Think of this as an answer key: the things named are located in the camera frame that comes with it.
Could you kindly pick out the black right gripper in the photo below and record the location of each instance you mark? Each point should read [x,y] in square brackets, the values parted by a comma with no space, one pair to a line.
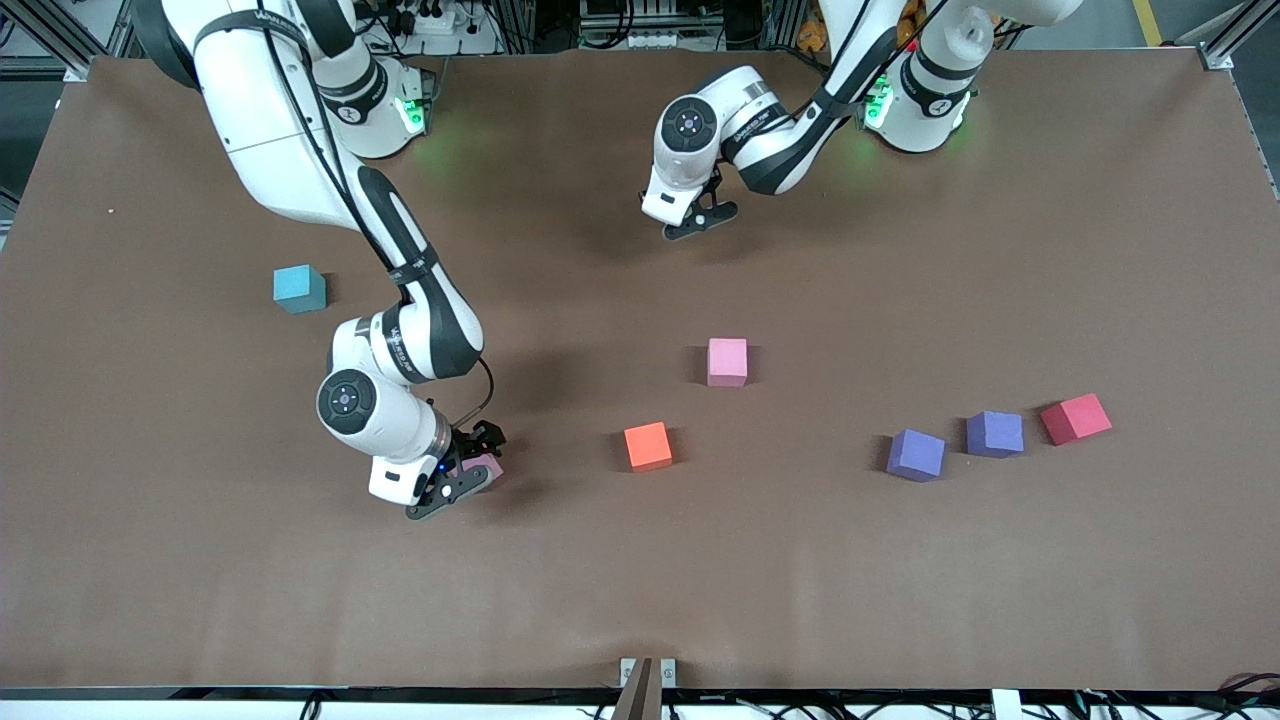
[473,441]

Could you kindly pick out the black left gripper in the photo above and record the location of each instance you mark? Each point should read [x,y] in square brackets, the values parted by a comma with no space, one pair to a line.
[714,183]

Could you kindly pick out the pink foam block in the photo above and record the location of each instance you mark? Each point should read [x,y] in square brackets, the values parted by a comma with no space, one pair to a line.
[727,362]
[487,470]

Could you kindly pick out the light blue foam block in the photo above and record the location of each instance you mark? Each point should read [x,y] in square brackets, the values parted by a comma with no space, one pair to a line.
[300,288]

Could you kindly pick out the purple foam block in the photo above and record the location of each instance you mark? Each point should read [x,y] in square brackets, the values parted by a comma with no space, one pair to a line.
[915,455]
[995,434]

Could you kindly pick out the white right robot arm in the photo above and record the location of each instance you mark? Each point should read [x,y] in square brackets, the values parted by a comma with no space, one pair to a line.
[270,120]

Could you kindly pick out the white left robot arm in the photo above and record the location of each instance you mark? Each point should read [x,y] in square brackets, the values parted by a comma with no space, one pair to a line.
[745,105]

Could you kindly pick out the orange foam block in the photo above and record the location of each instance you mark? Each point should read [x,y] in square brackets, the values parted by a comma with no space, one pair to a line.
[648,446]

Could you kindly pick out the grey metal equipment rack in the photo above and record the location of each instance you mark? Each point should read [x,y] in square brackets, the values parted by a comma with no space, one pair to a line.
[640,38]

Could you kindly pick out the orange lumpy items pile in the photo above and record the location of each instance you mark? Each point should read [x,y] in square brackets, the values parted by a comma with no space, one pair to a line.
[812,38]

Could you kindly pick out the brown table cover sheet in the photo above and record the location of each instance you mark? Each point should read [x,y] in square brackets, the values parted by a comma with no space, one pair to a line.
[300,560]

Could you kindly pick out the red foam block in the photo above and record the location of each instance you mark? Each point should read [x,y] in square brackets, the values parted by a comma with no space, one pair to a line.
[1075,419]

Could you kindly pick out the white plastic block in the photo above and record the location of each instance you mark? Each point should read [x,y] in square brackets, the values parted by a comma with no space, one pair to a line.
[1006,706]

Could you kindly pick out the metal bracket plate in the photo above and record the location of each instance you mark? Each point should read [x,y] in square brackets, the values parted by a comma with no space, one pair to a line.
[668,672]

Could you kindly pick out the brown camera mount pole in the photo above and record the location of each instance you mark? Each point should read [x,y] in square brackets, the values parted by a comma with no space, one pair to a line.
[638,700]

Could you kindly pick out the aluminium frame profile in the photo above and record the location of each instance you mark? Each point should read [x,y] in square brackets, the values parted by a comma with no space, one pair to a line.
[45,30]
[1245,22]

